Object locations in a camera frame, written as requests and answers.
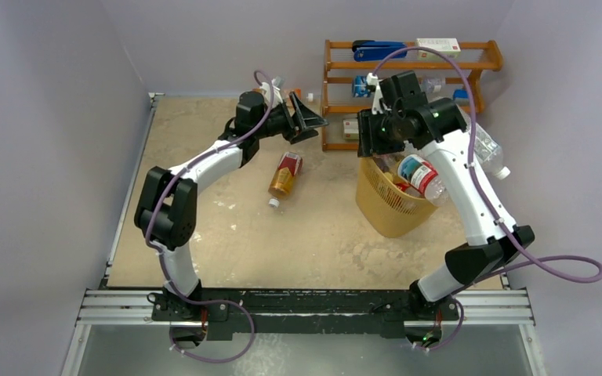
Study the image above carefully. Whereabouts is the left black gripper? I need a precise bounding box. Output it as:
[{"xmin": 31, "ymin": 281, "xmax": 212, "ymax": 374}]
[{"xmin": 254, "ymin": 93, "xmax": 328, "ymax": 144}]

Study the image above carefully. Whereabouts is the orange label bottle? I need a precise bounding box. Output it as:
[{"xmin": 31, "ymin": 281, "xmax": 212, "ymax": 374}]
[{"xmin": 282, "ymin": 88, "xmax": 315, "ymax": 103}]

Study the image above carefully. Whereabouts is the red label bottle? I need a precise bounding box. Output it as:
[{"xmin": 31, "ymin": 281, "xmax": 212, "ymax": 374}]
[{"xmin": 397, "ymin": 154, "xmax": 450, "ymax": 207}]

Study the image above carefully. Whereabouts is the brown tea bottle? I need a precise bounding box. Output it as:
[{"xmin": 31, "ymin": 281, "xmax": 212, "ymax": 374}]
[{"xmin": 268, "ymin": 152, "xmax": 303, "ymax": 208}]

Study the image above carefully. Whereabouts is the yellow plastic bin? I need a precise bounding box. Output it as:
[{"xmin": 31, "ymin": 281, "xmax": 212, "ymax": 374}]
[{"xmin": 356, "ymin": 158, "xmax": 437, "ymax": 238}]

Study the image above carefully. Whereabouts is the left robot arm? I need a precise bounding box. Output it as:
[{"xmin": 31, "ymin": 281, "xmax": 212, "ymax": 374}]
[{"xmin": 134, "ymin": 91, "xmax": 328, "ymax": 320}]

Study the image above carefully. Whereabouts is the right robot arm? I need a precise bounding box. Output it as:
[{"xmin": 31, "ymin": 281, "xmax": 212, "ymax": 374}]
[{"xmin": 357, "ymin": 71, "xmax": 535, "ymax": 319}]

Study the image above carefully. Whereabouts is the white box lower shelf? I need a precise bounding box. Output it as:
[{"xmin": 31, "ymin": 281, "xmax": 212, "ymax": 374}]
[{"xmin": 343, "ymin": 118, "xmax": 359, "ymax": 141}]

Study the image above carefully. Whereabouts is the blue tape roll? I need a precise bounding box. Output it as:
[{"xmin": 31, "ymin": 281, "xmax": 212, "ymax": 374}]
[{"xmin": 351, "ymin": 75, "xmax": 371, "ymax": 98}]

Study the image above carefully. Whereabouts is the small clear jar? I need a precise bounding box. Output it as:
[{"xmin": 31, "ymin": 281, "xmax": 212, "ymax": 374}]
[{"xmin": 421, "ymin": 77, "xmax": 446, "ymax": 95}]

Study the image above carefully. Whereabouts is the blue stapler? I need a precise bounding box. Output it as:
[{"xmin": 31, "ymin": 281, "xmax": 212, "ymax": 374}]
[{"xmin": 351, "ymin": 40, "xmax": 408, "ymax": 62}]

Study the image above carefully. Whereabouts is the small blue box shelf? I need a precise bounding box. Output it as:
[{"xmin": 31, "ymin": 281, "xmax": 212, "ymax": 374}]
[{"xmin": 452, "ymin": 89, "xmax": 470, "ymax": 104}]

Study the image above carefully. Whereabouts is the wooden shelf rack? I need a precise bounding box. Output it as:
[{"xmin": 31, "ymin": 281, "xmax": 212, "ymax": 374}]
[{"xmin": 320, "ymin": 40, "xmax": 504, "ymax": 152}]

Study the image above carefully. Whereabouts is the white green box top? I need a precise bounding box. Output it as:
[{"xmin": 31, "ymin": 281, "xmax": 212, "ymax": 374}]
[{"xmin": 415, "ymin": 38, "xmax": 462, "ymax": 60}]

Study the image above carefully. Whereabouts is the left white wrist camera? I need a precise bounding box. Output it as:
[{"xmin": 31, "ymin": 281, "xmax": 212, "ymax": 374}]
[{"xmin": 260, "ymin": 77, "xmax": 285, "ymax": 108}]

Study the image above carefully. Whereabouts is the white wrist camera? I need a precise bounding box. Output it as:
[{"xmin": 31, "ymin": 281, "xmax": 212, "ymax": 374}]
[
  {"xmin": 366, "ymin": 73, "xmax": 386, "ymax": 114},
  {"xmin": 260, "ymin": 77, "xmax": 285, "ymax": 108}
]

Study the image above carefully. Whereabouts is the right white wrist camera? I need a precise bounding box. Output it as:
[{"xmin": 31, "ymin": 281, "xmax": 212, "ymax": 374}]
[{"xmin": 366, "ymin": 73, "xmax": 386, "ymax": 114}]

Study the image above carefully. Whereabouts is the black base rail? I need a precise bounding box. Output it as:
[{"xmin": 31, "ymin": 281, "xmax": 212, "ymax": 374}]
[{"xmin": 147, "ymin": 287, "xmax": 460, "ymax": 345}]

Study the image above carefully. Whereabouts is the aluminium frame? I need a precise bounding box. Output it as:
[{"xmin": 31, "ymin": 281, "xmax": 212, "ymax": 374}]
[{"xmin": 59, "ymin": 92, "xmax": 535, "ymax": 376}]

